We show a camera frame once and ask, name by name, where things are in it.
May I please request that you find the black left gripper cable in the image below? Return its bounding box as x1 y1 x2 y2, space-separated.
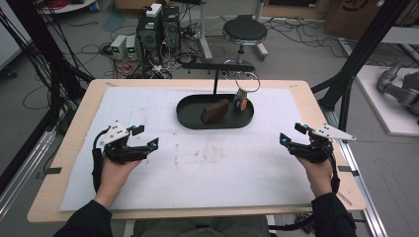
91 128 110 194

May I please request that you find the white platform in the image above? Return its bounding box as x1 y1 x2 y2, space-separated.
355 64 419 137

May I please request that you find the key ring with coloured tags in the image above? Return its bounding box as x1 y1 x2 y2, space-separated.
232 71 261 113

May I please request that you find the black computer tower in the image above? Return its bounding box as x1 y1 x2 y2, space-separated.
161 5 181 53
136 11 163 63

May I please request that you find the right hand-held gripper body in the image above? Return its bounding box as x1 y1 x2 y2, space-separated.
304 122 357 164

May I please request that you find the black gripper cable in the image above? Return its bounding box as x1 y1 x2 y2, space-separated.
91 128 110 194
324 141 341 196

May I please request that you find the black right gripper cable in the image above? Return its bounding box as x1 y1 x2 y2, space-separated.
324 141 341 196

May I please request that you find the black round stool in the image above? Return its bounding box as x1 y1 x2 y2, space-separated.
221 14 269 80

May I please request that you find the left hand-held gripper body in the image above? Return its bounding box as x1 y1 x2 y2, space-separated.
98 119 149 165

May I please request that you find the grey power supply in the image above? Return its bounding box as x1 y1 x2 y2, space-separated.
110 34 127 61
126 35 139 61

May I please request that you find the black tray with hanger stand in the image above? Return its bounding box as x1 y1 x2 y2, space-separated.
176 62 256 130

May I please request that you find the white table mat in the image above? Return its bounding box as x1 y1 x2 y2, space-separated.
59 86 317 212

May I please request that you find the person's left hand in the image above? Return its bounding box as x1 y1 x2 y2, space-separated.
94 157 142 210

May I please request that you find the wooden table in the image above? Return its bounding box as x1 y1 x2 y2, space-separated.
27 78 368 224

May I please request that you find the brown pouch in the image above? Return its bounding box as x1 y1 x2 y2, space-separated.
200 98 230 125

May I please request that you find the black frame post with cables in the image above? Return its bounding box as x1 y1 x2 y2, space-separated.
0 0 95 132

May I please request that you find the white table leg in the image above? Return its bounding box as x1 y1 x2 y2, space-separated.
256 0 270 62
197 0 214 62

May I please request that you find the cardboard box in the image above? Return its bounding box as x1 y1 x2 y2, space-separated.
324 0 384 41

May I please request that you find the aluminium rail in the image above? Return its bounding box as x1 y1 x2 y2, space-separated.
0 129 57 220
324 108 389 237

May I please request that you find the black tape strip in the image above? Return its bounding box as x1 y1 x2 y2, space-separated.
37 167 63 181
337 165 360 177

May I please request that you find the white box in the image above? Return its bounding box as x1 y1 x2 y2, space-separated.
145 3 163 18

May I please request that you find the black cable under table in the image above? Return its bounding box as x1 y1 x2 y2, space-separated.
268 212 315 232

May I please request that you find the person's right hand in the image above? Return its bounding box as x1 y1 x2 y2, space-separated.
295 156 334 198

